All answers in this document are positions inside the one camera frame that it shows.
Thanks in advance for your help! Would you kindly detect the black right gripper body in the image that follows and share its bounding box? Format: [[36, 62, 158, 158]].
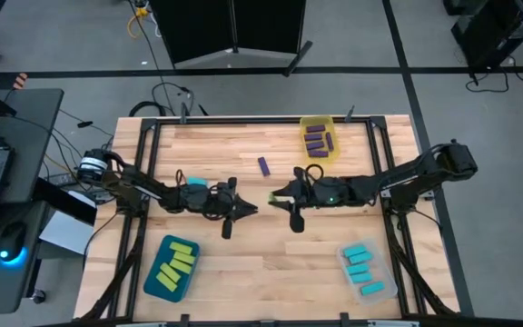
[[295, 175, 351, 209]]

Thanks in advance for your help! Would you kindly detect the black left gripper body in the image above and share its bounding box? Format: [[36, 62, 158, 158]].
[[186, 181, 239, 222]]

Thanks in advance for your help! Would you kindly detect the yellow translucent plastic bin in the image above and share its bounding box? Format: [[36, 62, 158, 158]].
[[299, 114, 341, 165]]

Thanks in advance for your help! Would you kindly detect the dark teal plastic tray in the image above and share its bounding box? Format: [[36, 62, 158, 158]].
[[143, 233, 202, 304]]

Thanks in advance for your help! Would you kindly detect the clear plastic container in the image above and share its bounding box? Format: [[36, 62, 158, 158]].
[[336, 239, 400, 308]]

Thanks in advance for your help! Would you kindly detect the white flat box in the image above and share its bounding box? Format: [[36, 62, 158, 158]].
[[38, 209, 97, 256]]

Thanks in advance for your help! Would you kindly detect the dark grey power strip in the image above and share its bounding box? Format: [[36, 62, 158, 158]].
[[48, 173, 80, 187]]

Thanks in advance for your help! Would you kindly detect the black folding partition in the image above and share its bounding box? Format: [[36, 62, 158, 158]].
[[148, 0, 313, 77]]

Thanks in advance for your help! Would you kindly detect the black desk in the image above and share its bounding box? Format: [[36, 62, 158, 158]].
[[0, 88, 65, 315]]

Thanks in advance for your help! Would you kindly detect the black computer mouse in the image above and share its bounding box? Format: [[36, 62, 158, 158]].
[[0, 221, 29, 269]]

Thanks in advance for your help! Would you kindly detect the black equipment rack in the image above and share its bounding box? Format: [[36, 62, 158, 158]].
[[450, 0, 523, 70]]

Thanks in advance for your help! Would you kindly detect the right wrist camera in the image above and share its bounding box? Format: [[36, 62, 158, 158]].
[[289, 210, 306, 234]]

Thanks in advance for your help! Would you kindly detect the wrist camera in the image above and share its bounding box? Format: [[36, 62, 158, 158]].
[[289, 210, 306, 234], [221, 216, 235, 241]]

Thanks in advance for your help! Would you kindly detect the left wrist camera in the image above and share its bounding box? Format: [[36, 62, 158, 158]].
[[221, 216, 235, 241]]

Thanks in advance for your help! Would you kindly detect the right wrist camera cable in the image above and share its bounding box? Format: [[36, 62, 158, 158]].
[[291, 163, 325, 183]]

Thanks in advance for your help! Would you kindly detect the coiled thick black cable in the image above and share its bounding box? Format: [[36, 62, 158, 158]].
[[128, 100, 168, 118]]

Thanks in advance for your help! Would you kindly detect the looped thin black cable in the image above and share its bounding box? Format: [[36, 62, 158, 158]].
[[151, 81, 195, 117]]

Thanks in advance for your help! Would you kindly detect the black desk cable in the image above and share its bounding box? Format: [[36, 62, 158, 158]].
[[14, 108, 115, 154]]

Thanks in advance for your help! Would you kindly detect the long black floor cable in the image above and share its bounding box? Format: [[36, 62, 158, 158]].
[[127, 0, 174, 117]]

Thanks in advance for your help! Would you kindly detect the black rack power cable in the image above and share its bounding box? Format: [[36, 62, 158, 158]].
[[464, 56, 523, 95]]

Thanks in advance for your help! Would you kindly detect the yellow floor cable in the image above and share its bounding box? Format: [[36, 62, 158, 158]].
[[126, 3, 152, 40]]

